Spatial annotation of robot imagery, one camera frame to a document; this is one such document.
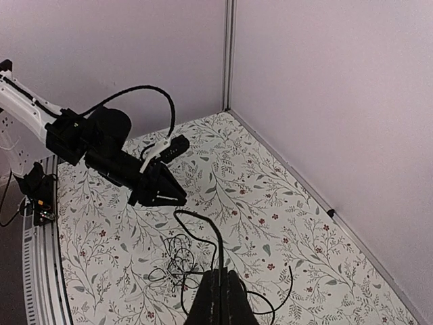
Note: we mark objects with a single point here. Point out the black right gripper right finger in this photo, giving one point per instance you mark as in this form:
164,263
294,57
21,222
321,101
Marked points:
235,308

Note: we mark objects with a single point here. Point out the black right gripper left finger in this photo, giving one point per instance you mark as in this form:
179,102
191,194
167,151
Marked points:
206,306

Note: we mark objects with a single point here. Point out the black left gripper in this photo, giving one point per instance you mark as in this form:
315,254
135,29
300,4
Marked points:
157,180

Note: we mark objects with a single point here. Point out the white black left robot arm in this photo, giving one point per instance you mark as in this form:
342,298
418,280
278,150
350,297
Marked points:
97,136

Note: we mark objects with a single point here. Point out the floral patterned table cloth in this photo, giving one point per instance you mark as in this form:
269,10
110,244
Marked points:
128,264

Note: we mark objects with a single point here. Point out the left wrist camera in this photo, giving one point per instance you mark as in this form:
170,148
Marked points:
165,151

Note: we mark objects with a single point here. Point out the aluminium front rail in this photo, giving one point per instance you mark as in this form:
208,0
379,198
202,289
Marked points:
45,296

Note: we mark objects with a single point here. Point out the left aluminium frame post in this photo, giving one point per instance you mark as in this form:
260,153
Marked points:
229,36

